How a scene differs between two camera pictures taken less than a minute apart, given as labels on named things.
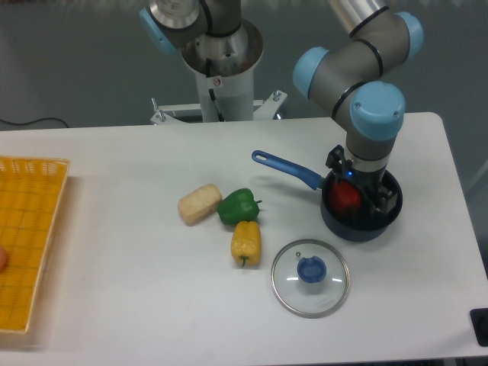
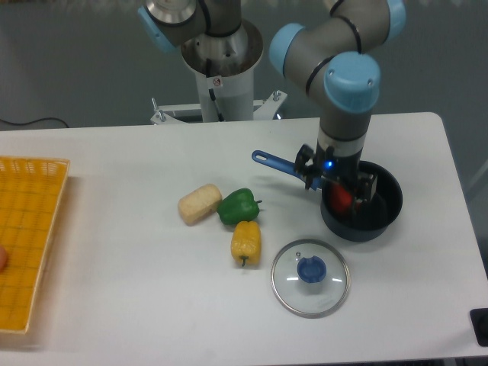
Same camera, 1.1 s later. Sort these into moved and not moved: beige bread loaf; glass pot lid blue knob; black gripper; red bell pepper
Moved: black gripper
Not moved: glass pot lid blue knob; beige bread loaf; red bell pepper
